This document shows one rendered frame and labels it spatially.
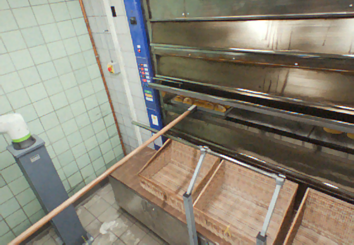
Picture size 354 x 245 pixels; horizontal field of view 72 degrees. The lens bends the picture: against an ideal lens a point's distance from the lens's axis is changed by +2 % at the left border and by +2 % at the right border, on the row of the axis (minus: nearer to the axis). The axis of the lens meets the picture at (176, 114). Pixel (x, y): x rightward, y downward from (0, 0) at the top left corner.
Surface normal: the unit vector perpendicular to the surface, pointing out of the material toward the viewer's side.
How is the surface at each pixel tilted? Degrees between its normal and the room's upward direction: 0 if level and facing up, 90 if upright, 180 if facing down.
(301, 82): 70
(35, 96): 90
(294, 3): 90
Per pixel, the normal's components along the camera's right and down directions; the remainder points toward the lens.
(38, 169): 0.75, 0.23
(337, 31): -0.67, 0.10
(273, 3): -0.64, 0.43
